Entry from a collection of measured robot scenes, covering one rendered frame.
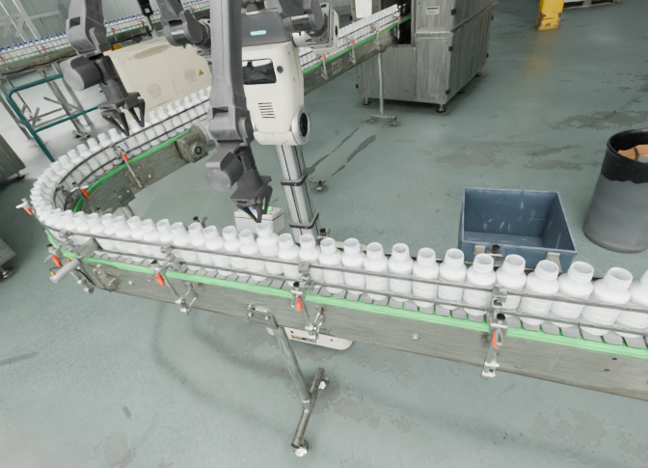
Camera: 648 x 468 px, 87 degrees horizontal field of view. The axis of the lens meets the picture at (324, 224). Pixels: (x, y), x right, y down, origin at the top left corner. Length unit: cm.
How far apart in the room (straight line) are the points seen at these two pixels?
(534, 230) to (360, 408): 112
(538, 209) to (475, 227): 23
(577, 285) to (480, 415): 115
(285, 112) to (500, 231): 97
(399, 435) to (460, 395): 35
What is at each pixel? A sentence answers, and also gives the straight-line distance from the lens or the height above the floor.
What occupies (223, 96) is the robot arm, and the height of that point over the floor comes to 153.
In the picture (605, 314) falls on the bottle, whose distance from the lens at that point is 91.
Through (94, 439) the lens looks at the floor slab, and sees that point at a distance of 234.
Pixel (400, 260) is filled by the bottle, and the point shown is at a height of 115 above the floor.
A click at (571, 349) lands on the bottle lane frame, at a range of 96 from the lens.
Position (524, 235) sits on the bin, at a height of 74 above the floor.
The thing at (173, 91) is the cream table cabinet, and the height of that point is 67.
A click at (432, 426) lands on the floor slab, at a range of 185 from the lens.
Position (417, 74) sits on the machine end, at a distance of 450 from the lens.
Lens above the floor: 173
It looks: 38 degrees down
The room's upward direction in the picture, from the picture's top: 11 degrees counter-clockwise
